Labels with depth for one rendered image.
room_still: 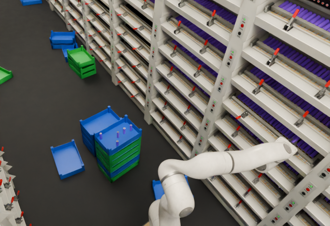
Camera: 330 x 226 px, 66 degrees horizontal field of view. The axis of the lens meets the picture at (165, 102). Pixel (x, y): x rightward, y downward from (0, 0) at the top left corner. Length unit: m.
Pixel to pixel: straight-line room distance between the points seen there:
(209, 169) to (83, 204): 1.41
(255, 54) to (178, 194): 0.80
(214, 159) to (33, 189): 1.68
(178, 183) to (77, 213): 1.28
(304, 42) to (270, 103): 0.38
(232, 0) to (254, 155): 0.78
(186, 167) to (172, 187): 0.10
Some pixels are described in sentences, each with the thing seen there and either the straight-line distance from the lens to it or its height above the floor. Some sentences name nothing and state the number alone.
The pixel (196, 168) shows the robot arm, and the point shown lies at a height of 1.19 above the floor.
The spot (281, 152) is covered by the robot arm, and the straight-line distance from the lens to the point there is 1.16.
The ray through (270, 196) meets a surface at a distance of 1.81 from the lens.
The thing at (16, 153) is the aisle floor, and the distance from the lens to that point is 2.58.
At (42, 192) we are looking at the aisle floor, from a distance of 2.31.
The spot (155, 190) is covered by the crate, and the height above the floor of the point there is 0.00.
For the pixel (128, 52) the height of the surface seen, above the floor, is 0.57.
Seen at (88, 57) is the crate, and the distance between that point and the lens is 3.21.
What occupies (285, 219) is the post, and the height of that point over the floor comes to 0.53.
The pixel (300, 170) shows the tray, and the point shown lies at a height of 0.92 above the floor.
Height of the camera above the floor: 1.99
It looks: 44 degrees down
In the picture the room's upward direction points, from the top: 10 degrees clockwise
